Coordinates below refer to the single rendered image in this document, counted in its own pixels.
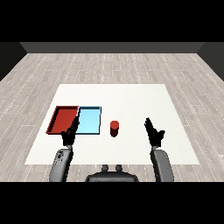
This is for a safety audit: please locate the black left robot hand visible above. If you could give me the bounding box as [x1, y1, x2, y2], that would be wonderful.
[59, 115, 81, 147]

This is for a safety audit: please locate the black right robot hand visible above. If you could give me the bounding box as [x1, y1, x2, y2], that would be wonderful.
[143, 116, 166, 148]

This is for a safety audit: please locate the red shallow open box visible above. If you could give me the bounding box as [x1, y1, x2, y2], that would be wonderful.
[45, 105, 80, 136]

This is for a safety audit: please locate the light blue shallow open box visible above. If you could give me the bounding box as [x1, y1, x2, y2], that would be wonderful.
[73, 106, 102, 136]

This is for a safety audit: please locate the small red can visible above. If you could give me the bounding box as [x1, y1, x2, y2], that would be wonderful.
[109, 120, 120, 138]

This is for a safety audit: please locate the dark grey robot body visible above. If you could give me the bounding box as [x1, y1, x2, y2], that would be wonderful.
[85, 164, 140, 183]

